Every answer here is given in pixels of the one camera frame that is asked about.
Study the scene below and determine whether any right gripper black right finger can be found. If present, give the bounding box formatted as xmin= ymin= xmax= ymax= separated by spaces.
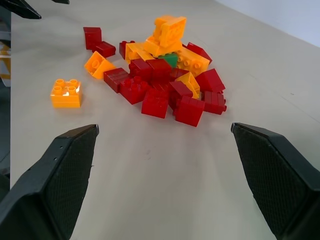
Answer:
xmin=230 ymin=122 xmax=320 ymax=240

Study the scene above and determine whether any green plastic building brick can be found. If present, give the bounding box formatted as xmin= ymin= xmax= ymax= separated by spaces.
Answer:
xmin=157 ymin=52 xmax=179 ymax=69

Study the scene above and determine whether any yellow studded plastic building brick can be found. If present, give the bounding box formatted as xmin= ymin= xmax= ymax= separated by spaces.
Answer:
xmin=174 ymin=47 xmax=210 ymax=78

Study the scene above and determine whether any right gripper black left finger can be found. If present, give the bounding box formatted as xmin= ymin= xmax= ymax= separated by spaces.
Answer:
xmin=0 ymin=123 xmax=100 ymax=240

